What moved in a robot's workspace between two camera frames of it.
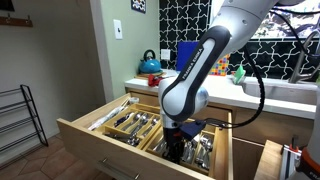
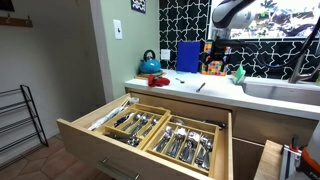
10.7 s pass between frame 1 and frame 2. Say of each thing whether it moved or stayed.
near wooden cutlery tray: stayed
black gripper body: moved
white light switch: stayed
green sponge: stayed
